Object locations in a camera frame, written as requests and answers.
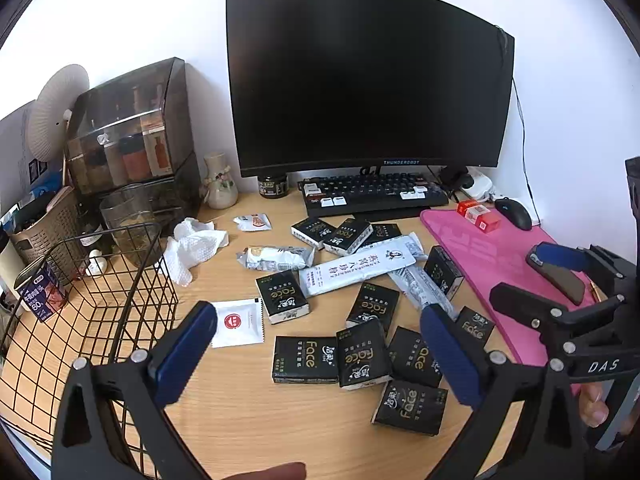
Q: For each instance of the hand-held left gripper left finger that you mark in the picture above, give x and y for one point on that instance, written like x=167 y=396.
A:
x=185 y=355

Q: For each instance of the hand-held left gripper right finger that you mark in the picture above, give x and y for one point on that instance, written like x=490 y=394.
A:
x=450 y=360

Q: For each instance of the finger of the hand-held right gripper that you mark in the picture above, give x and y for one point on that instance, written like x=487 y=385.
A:
x=560 y=257
x=520 y=305

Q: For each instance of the white red-dot wipe sachet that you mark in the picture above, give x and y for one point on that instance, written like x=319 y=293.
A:
x=237 y=322

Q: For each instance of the long white printed sachet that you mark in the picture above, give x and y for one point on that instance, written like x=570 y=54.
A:
x=357 y=267
x=417 y=287

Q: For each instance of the pile of black tissue packets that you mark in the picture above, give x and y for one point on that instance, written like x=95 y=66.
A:
x=305 y=360

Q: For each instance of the white snack packet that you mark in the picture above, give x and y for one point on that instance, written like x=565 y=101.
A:
x=277 y=257

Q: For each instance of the small white red packet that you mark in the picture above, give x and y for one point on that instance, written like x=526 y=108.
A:
x=252 y=221

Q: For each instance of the wooden desktop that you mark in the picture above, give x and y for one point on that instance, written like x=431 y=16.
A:
x=280 y=430

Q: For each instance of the person's right hand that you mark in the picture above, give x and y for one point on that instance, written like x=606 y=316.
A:
x=594 y=405

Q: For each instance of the person's left hand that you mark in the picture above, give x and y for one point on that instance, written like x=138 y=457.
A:
x=280 y=472

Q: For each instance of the pink mouse mat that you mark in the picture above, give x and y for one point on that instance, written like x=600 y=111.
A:
x=490 y=260

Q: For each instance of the black computer mouse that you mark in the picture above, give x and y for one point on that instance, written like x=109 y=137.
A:
x=515 y=212

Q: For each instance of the small red box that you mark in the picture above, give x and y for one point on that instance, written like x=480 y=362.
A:
x=467 y=207
x=487 y=222

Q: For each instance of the crumpled white tissue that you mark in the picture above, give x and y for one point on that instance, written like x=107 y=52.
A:
x=192 y=250

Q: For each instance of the white power strip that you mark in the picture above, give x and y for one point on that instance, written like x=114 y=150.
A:
x=477 y=182

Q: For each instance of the white duck figurine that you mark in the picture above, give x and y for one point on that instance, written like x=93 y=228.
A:
x=96 y=266

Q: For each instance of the black power adapter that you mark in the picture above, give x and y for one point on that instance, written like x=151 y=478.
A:
x=452 y=175

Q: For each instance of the clear plastic measuring cup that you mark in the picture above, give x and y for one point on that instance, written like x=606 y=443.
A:
x=130 y=230

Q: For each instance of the blue tin can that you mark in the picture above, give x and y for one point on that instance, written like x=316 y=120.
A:
x=42 y=297

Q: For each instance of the cream ceramic vase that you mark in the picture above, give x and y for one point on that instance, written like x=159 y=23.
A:
x=218 y=185

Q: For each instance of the black mechanical keyboard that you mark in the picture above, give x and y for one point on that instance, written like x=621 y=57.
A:
x=370 y=192

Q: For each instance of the brown woven plastic basket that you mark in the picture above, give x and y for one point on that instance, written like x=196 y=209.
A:
x=47 y=227

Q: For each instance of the small black jar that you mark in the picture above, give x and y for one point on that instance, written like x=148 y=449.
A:
x=272 y=187

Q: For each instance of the smoky acrylic cosmetics organizer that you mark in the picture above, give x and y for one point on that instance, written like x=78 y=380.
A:
x=125 y=125

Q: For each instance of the black computer monitor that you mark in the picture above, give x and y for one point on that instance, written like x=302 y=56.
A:
x=365 y=75

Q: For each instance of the round white hand fan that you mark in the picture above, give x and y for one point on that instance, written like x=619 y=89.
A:
x=57 y=110

